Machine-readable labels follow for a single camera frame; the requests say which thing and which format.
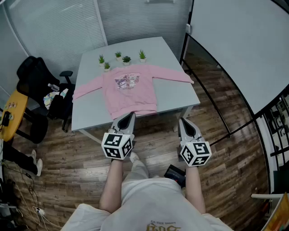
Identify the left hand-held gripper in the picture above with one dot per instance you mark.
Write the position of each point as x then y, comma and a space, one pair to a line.
115, 146

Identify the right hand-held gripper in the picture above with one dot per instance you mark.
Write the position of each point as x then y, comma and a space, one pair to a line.
196, 153

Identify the pink cartoon print sweatshirt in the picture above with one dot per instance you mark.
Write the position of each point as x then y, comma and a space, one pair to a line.
128, 97

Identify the person's right forearm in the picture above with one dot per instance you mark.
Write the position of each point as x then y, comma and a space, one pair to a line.
195, 189

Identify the person's left forearm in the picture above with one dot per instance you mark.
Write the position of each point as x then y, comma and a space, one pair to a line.
111, 185

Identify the person's white t-shirt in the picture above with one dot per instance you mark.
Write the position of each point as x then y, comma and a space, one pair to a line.
153, 203

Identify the white table leg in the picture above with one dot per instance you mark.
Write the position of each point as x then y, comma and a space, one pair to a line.
182, 117
90, 136

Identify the person's left shoe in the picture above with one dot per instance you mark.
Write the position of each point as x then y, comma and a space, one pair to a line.
134, 158

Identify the black metal whiteboard stand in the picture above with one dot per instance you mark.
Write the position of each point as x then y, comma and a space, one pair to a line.
222, 121

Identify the black waist battery pack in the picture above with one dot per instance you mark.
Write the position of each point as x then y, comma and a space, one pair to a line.
175, 174

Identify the person's grey trousers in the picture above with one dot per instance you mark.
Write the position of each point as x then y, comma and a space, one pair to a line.
137, 173

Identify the spiky green potted plant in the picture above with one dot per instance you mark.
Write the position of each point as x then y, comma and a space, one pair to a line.
101, 59
107, 66

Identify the dark green succulent plant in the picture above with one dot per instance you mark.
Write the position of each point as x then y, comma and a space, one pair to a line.
126, 59

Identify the small iridescent cloth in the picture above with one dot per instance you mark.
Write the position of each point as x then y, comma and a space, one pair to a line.
64, 93

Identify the bushy green potted plant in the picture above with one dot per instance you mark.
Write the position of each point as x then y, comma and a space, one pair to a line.
118, 55

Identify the tall spiky potted plant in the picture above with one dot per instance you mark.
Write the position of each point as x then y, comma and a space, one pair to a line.
142, 56

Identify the large iridescent cloth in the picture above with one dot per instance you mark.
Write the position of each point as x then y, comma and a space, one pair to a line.
50, 99

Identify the clear plastic water bottle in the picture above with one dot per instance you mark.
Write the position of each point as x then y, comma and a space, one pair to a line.
53, 86

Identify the black metal rack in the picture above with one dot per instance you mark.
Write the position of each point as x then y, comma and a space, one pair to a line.
277, 126

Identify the black office chair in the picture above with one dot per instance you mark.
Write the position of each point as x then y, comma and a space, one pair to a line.
36, 74

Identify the large whiteboard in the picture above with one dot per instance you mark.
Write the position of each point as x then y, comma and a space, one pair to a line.
243, 45

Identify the dark green panel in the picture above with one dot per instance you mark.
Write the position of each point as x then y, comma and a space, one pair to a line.
281, 180

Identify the yellow wooden round table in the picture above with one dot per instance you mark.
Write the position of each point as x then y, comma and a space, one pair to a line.
15, 121

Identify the white power strip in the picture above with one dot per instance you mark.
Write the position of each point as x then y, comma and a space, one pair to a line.
40, 211

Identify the white wall box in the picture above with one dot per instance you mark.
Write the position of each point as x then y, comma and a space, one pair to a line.
188, 27

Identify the black picture frame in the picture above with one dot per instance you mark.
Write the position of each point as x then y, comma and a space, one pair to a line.
5, 118

